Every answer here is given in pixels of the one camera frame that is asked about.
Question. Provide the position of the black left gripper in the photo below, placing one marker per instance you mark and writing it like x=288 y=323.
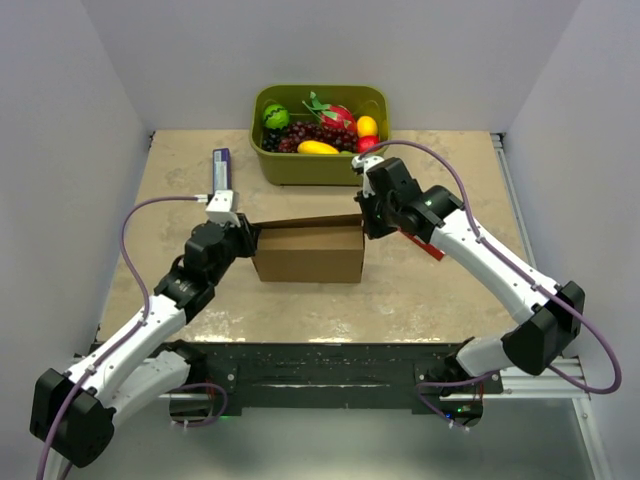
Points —
x=247 y=233

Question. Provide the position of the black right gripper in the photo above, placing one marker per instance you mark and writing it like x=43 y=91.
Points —
x=371 y=230

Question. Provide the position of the brown cardboard box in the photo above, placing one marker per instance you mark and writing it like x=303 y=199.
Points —
x=326 y=249

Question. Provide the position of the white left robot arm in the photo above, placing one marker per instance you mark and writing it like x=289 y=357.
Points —
x=75 y=412

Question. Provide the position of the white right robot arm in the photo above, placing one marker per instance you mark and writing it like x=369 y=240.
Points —
x=544 y=329

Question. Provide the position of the purple toothpaste box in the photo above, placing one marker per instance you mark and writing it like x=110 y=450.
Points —
x=221 y=169

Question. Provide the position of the red white snack packet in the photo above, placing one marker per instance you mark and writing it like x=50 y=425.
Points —
x=434 y=252

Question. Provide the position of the olive green plastic bin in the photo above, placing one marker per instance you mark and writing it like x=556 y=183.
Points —
x=299 y=169

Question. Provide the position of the red toy apple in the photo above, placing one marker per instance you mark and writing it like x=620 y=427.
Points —
x=366 y=143

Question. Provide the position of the purple toy grape bunch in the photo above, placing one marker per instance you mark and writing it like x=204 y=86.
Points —
x=298 y=132

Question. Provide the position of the dark blue toy grapes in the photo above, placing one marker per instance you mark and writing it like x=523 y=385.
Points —
x=271 y=140

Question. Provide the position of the yellow toy lemon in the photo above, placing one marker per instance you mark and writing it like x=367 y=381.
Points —
x=366 y=126

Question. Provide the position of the yellow toy mango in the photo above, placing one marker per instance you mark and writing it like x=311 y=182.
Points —
x=313 y=147

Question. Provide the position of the pink toy dragon fruit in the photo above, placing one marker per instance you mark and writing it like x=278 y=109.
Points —
x=329 y=115

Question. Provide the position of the green toy watermelon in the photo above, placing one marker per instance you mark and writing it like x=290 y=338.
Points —
x=275 y=117

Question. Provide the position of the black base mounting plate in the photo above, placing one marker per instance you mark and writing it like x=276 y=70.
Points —
x=232 y=377

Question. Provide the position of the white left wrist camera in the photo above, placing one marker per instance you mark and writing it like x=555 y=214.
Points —
x=222 y=207

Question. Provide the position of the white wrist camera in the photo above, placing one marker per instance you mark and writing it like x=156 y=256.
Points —
x=222 y=207
x=361 y=165

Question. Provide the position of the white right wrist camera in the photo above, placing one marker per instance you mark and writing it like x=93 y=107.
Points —
x=361 y=165

